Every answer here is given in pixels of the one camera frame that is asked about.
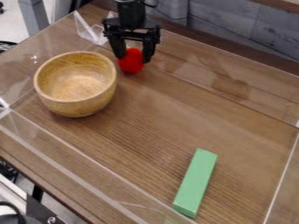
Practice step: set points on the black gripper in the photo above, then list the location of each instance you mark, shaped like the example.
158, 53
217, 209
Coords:
146, 32

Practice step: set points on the red plush strawberry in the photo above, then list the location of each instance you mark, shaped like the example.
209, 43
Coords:
132, 64

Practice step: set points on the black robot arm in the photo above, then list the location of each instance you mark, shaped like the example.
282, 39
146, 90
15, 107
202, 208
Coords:
132, 12

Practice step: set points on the wooden bowl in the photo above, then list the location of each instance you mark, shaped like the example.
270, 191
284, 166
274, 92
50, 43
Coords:
77, 83

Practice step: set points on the green rectangular block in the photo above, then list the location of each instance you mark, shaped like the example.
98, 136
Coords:
189, 197

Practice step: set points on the clear acrylic corner bracket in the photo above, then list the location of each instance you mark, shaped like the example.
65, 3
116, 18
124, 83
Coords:
91, 33

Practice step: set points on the grey post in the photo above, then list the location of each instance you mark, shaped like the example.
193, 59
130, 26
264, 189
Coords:
34, 15

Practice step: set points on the clear acrylic front wall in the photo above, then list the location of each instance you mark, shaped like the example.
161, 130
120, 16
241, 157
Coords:
77, 180

